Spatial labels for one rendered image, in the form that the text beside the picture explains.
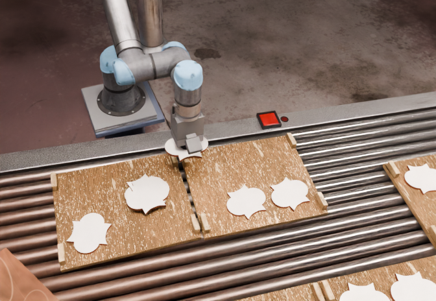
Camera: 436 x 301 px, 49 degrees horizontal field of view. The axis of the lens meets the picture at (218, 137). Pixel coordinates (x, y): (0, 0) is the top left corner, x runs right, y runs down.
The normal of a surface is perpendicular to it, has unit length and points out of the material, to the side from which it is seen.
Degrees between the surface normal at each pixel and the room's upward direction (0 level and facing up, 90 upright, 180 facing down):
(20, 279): 0
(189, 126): 90
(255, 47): 0
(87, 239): 0
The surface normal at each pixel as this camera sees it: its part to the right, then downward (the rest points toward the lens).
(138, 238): 0.07, -0.68
